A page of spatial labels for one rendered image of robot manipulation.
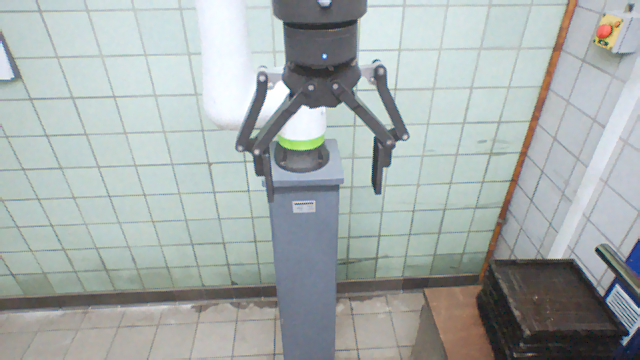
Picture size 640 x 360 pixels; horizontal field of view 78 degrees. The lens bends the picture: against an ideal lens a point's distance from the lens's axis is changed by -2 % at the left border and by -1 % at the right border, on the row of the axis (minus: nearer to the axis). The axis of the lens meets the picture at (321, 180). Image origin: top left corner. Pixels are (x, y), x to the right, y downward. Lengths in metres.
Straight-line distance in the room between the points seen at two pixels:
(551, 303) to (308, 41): 1.15
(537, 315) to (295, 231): 0.73
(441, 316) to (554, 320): 0.37
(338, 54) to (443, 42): 1.22
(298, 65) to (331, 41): 0.05
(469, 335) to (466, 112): 0.86
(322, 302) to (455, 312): 0.49
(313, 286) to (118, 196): 1.04
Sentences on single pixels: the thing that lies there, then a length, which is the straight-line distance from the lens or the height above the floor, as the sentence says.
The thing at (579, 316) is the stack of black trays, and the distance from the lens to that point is 1.39.
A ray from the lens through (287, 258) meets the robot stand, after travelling 1.18.
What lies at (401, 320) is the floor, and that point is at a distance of 2.21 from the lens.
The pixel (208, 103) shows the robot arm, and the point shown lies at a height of 1.40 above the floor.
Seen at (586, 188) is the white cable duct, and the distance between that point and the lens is 1.63.
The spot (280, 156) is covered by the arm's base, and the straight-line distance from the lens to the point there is 1.03.
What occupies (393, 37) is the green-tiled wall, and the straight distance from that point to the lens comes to 1.54.
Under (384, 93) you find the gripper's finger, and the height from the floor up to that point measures 1.59.
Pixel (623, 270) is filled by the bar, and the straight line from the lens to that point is 0.99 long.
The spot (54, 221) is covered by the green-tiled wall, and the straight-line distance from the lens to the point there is 2.18.
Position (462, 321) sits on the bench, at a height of 0.58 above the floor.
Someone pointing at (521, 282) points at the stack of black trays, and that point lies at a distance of 1.41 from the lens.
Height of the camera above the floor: 1.76
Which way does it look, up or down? 34 degrees down
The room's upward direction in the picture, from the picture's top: straight up
